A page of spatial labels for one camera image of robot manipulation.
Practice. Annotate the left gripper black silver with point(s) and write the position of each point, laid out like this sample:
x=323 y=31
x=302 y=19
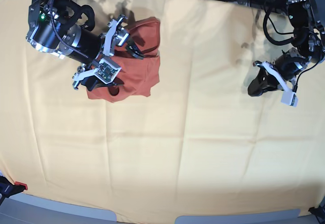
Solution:
x=288 y=65

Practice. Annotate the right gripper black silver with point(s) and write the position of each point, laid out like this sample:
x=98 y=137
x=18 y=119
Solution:
x=85 y=47

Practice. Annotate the terracotta orange T-shirt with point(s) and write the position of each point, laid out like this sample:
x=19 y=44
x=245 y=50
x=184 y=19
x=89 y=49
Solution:
x=138 y=75

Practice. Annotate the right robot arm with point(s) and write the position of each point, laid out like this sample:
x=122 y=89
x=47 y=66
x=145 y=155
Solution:
x=64 y=29

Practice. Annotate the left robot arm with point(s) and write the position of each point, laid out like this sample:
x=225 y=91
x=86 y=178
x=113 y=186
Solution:
x=307 y=47

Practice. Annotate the pale yellow table cloth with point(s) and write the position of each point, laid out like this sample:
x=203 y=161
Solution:
x=198 y=145

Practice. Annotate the black clamp at right corner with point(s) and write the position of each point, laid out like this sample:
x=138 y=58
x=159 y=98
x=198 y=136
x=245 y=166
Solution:
x=319 y=213

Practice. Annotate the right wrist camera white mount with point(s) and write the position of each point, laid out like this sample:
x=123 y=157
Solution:
x=105 y=69

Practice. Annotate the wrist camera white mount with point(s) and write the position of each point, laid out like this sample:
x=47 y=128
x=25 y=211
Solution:
x=289 y=96
x=105 y=69

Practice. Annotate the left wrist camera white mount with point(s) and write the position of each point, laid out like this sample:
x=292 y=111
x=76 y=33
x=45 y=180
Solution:
x=289 y=96

